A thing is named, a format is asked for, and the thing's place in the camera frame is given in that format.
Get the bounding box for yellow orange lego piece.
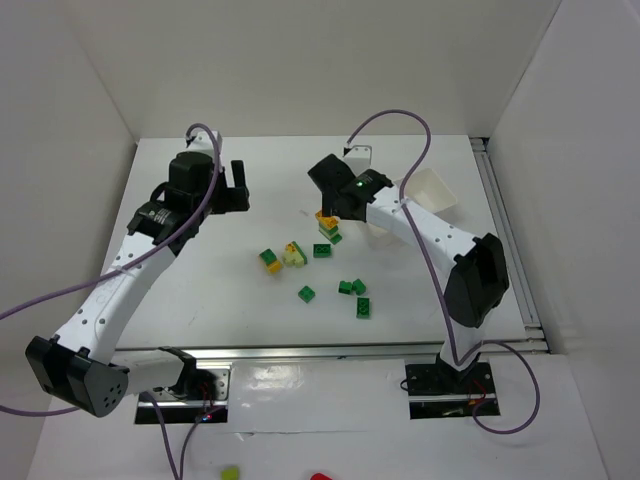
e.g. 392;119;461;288
315;210;339;230

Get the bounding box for pale green lego brick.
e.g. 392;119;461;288
319;223;339;240

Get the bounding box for green lego plate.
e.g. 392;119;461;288
327;233;342;245

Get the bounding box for green two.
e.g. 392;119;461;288
313;243;332;258
356;297;371;319

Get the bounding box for white divided plastic container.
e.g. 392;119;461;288
367;167;460;249

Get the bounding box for small green lego brick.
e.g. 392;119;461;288
297;285;316;304

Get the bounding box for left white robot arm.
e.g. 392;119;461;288
25;151;249;418

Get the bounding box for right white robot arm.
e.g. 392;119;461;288
308;154;509;386

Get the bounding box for pale yellow green lego stack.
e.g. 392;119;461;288
282;241;308;268

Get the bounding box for red object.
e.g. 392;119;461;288
309;472;333;480

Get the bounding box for lime green object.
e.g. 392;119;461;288
220;466;240;480

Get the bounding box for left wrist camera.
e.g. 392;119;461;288
185;127;223;160

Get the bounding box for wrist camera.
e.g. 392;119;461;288
342;145;373;176
185;127;223;160

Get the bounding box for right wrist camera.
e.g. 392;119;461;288
342;145;373;176

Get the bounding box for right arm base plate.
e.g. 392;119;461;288
400;362;500;420

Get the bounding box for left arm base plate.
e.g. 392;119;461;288
150;362;231;425

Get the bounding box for aluminium rail frame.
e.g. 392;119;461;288
102;135;539;350

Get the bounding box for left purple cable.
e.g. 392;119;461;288
0;122;224;480

